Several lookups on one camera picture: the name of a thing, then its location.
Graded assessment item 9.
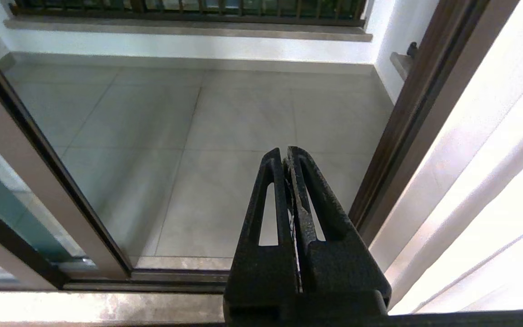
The brown framed sliding glass door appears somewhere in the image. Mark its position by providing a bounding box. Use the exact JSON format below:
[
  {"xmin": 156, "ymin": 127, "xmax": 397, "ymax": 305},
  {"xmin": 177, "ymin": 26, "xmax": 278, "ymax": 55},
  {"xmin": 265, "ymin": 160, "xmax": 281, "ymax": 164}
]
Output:
[{"xmin": 0, "ymin": 27, "xmax": 133, "ymax": 281}]

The metal door floor track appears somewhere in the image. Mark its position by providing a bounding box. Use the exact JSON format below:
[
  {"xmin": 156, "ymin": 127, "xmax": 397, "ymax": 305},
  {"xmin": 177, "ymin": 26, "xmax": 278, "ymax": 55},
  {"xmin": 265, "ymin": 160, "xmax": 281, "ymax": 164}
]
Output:
[{"xmin": 59, "ymin": 256, "xmax": 231, "ymax": 294}]

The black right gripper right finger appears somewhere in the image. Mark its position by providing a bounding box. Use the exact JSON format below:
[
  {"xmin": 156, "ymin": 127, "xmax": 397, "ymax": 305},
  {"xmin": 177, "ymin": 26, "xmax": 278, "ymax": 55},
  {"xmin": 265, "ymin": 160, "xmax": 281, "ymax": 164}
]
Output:
[{"xmin": 287, "ymin": 146, "xmax": 392, "ymax": 312}]

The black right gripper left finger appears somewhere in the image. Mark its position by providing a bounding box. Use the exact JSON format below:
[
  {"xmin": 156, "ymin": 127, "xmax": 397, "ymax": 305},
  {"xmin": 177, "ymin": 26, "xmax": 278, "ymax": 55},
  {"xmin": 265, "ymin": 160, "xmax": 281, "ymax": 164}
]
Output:
[{"xmin": 223, "ymin": 148, "xmax": 301, "ymax": 321}]

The dark brown door jamb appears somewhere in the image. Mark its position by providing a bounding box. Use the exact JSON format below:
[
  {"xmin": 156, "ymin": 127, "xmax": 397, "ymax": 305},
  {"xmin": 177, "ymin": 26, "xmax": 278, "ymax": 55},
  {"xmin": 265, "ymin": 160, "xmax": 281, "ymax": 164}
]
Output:
[{"xmin": 348, "ymin": 0, "xmax": 521, "ymax": 248}]

